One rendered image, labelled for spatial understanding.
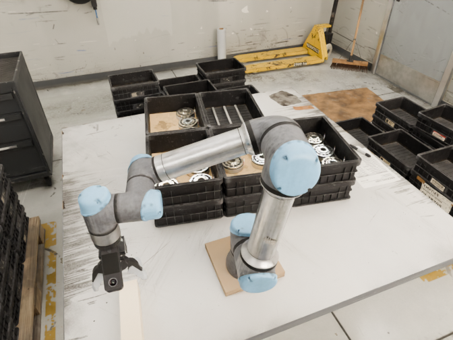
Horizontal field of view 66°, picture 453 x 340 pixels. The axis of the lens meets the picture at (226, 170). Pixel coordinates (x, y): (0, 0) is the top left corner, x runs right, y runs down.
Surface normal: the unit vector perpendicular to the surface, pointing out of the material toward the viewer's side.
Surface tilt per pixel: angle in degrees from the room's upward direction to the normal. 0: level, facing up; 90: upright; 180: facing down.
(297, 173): 83
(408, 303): 0
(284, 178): 83
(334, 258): 0
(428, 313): 0
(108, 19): 90
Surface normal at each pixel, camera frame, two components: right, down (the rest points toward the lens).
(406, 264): 0.00, -0.79
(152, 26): 0.36, 0.57
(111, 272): 0.17, -0.41
